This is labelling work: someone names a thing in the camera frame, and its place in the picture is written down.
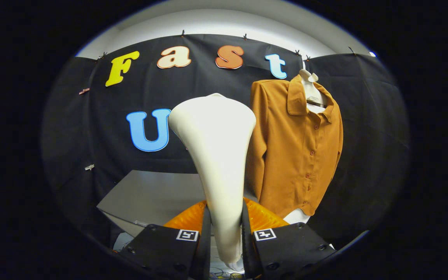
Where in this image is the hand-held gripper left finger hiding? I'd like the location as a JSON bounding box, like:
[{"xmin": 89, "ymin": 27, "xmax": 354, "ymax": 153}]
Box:
[{"xmin": 116, "ymin": 199, "xmax": 212, "ymax": 280}]

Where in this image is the black backdrop cloth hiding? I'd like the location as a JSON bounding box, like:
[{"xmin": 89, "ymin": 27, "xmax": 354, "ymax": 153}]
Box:
[{"xmin": 41, "ymin": 34, "xmax": 410, "ymax": 249}]

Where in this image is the white garment steamer head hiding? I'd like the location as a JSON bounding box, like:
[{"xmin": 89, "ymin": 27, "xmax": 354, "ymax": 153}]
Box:
[{"xmin": 168, "ymin": 93, "xmax": 257, "ymax": 271}]

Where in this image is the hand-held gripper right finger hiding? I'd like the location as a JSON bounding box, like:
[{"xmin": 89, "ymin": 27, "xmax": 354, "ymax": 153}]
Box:
[{"xmin": 242, "ymin": 197, "xmax": 338, "ymax": 280}]

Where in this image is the orange button shirt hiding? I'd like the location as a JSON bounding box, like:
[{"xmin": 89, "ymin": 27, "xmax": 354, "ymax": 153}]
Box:
[{"xmin": 245, "ymin": 75, "xmax": 344, "ymax": 219}]

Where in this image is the white steamer hanger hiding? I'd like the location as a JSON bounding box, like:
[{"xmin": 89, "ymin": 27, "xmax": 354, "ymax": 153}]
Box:
[{"xmin": 299, "ymin": 69, "xmax": 329, "ymax": 114}]

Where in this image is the row of black clips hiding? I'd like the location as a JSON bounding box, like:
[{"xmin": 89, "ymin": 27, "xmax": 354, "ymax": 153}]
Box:
[{"xmin": 99, "ymin": 30, "xmax": 356, "ymax": 62}]

